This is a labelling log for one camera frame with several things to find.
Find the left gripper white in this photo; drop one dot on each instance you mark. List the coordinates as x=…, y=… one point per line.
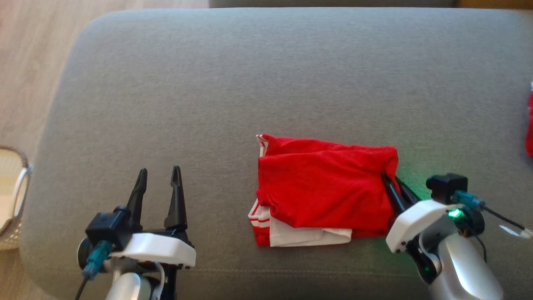
x=158, y=250

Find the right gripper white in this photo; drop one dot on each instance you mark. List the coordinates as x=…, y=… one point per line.
x=416, y=221

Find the red and white numbered jersey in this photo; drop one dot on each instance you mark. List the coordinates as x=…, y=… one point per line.
x=325, y=183

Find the red shorts with white stripes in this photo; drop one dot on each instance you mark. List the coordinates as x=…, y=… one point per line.
x=529, y=125

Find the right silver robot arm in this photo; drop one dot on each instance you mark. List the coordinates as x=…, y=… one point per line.
x=462, y=271

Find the woven laundry basket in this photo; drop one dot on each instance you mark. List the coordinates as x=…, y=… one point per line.
x=12, y=200

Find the grey sofa seat cushion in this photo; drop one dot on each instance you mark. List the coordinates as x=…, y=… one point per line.
x=250, y=83

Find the grey sofa backrest cushion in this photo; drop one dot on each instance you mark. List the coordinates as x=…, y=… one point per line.
x=333, y=3

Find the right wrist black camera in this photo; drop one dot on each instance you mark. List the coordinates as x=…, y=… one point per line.
x=445, y=187

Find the wrist black camera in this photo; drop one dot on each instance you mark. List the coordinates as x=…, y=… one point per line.
x=108, y=227
x=445, y=187

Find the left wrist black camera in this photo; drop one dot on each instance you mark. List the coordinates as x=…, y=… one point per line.
x=108, y=227

